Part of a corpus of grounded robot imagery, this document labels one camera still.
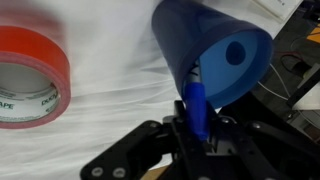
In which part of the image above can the blue marker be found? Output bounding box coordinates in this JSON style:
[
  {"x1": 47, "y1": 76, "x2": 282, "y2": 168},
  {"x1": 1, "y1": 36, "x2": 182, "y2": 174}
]
[{"x1": 182, "y1": 59, "x2": 211, "y2": 143}]

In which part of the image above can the blue plastic cup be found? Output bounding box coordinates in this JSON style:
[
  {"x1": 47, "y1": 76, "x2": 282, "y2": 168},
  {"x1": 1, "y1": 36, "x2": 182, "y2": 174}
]
[{"x1": 151, "y1": 0, "x2": 275, "y2": 110}]

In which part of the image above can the red tape roll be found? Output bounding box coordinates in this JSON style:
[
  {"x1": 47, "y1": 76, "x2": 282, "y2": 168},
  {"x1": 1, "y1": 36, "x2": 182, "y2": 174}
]
[{"x1": 0, "y1": 25, "x2": 72, "y2": 131}]

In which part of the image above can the thin white cable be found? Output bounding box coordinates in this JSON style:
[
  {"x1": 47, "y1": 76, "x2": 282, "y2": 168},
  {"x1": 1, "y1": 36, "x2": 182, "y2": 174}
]
[{"x1": 257, "y1": 62, "x2": 292, "y2": 102}]

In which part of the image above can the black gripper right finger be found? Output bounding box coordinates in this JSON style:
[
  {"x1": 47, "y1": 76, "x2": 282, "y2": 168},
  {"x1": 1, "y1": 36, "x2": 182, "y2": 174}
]
[{"x1": 203, "y1": 101, "x2": 320, "y2": 180}]

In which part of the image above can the white table cloth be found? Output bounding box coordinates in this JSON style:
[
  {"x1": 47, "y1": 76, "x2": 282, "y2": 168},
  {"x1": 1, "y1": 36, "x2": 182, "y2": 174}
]
[{"x1": 0, "y1": 0, "x2": 289, "y2": 180}]

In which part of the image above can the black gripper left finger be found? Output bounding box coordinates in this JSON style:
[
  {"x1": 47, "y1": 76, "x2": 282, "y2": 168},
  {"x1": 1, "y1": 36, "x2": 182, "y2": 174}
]
[{"x1": 79, "y1": 99, "x2": 203, "y2": 180}]

